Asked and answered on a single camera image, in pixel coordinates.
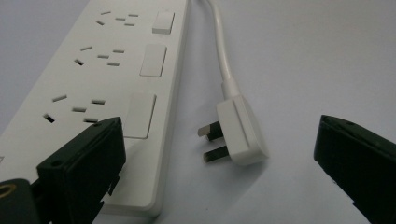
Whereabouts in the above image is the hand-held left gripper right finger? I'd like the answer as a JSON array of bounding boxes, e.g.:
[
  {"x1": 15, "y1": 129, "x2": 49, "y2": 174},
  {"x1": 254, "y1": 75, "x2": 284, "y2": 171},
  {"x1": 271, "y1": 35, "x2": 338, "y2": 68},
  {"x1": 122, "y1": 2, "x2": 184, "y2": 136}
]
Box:
[{"x1": 313, "y1": 114, "x2": 396, "y2": 224}]

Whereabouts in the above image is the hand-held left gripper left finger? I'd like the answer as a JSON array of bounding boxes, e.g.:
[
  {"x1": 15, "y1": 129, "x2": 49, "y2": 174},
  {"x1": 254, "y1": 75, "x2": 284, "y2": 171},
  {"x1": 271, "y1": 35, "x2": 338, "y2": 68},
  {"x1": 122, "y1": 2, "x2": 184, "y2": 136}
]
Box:
[{"x1": 35, "y1": 116, "x2": 127, "y2": 224}]

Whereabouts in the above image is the white plug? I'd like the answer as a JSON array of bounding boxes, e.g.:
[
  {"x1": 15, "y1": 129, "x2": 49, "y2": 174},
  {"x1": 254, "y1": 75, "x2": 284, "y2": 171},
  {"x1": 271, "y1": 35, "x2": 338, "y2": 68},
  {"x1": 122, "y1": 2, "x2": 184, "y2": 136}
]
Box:
[{"x1": 197, "y1": 94, "x2": 270, "y2": 166}]

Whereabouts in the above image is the white power strip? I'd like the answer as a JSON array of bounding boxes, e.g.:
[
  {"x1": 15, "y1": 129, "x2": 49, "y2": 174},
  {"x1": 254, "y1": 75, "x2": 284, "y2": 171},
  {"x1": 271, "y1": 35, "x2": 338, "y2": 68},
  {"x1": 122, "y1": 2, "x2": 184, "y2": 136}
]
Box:
[{"x1": 0, "y1": 0, "x2": 191, "y2": 217}]

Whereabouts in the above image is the white cable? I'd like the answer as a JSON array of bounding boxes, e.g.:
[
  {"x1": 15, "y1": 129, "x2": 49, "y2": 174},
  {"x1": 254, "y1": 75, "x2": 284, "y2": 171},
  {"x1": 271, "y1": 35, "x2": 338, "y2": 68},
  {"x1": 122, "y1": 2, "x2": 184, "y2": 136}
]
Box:
[{"x1": 205, "y1": 0, "x2": 241, "y2": 101}]

